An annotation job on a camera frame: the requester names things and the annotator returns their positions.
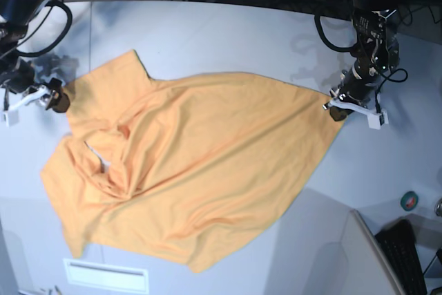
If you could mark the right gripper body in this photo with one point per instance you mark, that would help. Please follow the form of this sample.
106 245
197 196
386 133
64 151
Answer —
18 76

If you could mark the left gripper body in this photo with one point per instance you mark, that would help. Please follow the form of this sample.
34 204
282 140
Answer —
358 84

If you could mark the orange t-shirt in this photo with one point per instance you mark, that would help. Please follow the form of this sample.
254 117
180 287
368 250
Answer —
188 170

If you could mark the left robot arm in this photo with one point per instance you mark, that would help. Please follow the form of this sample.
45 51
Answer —
376 54

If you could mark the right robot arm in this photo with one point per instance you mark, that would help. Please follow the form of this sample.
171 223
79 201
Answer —
15 18

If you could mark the green tape roll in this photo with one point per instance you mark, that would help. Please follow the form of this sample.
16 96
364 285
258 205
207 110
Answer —
409 201

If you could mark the black keyboard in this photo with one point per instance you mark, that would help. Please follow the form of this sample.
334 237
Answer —
398 244

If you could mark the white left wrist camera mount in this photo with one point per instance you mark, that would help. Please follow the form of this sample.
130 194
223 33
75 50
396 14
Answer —
376 117

